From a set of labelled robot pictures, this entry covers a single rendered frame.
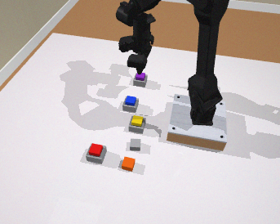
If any blue button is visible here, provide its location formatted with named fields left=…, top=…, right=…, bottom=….
left=122, top=96, right=139, bottom=113

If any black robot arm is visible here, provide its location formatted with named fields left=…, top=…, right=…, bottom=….
left=116, top=0, right=229, bottom=126

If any purple button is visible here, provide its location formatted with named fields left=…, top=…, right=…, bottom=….
left=133, top=73, right=148, bottom=87

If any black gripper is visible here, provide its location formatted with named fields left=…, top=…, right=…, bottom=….
left=127, top=32, right=154, bottom=74

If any red button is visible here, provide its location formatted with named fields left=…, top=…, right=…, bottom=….
left=86, top=143, right=107, bottom=164

